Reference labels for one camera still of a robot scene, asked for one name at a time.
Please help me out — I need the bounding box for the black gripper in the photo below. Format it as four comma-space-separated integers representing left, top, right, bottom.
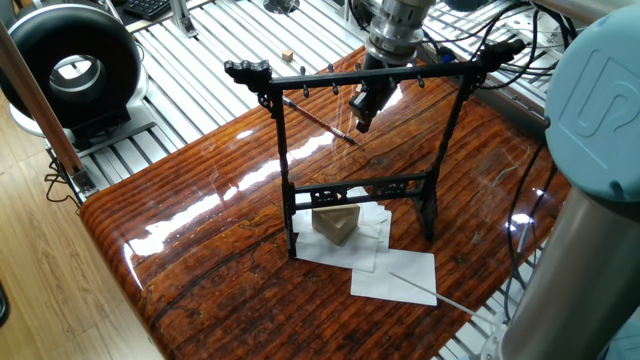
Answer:
348, 44, 413, 135

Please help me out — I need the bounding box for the black round duct fan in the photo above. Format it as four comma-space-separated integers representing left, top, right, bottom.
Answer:
0, 4, 149, 142

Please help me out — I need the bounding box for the large wooden block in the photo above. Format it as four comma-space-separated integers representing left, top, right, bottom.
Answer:
311, 202, 362, 247

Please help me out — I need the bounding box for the white paper sheet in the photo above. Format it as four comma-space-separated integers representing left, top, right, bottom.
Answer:
349, 247, 440, 307
289, 198, 373, 267
328, 200, 394, 272

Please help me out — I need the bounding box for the black metal pen rack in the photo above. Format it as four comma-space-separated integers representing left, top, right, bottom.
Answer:
222, 35, 526, 263

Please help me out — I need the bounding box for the thin calligraphy brush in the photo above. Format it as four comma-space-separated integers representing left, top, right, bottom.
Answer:
280, 96, 359, 147

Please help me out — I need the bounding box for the black keyboard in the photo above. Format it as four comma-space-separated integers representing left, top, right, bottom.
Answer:
124, 0, 180, 22

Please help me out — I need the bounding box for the brown wooden pole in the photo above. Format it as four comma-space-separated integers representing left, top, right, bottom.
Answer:
0, 18, 87, 187

